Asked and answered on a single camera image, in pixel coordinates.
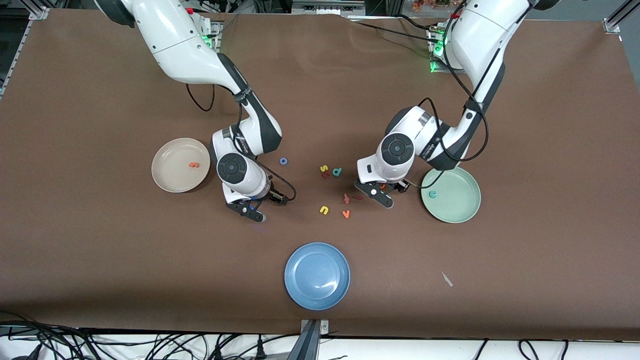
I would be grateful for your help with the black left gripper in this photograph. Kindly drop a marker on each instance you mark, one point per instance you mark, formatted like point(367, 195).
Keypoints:
point(398, 186)

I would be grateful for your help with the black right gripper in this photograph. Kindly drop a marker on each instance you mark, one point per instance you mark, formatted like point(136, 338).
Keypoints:
point(274, 196)

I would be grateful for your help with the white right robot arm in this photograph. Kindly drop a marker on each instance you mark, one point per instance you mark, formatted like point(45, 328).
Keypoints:
point(170, 45)

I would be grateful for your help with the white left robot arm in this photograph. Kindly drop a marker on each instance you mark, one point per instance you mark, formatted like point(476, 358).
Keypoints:
point(480, 45)

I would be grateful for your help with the yellow foam letter u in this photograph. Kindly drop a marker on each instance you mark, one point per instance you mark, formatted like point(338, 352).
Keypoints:
point(324, 211)

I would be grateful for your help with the light green plate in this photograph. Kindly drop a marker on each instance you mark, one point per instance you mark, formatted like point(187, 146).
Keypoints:
point(452, 202)

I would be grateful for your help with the blue plate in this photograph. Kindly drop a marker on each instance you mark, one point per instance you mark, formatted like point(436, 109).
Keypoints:
point(317, 276)

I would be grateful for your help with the white paper scrap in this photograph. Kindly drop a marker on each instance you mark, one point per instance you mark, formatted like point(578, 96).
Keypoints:
point(446, 279)

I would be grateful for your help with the beige brown plate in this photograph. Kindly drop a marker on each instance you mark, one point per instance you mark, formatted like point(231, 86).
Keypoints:
point(177, 172)

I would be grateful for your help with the black power plug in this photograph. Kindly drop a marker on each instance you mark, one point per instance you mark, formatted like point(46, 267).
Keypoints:
point(260, 350)
point(218, 353)

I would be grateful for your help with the orange decoration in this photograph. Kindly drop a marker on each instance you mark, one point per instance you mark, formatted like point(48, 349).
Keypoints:
point(430, 4)

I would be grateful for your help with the grey metal box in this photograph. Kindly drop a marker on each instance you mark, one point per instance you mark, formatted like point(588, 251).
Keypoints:
point(327, 7)

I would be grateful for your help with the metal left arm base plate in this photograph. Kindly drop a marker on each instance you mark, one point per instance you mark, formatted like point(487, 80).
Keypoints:
point(436, 55)

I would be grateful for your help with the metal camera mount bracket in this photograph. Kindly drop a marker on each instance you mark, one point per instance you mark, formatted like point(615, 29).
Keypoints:
point(312, 340)

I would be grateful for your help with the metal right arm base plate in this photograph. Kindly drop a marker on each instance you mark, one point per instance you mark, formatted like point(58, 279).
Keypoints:
point(216, 35)

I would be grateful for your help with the aluminium frame profile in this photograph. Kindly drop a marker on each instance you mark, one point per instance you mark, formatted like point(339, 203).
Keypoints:
point(20, 45)
point(617, 20)

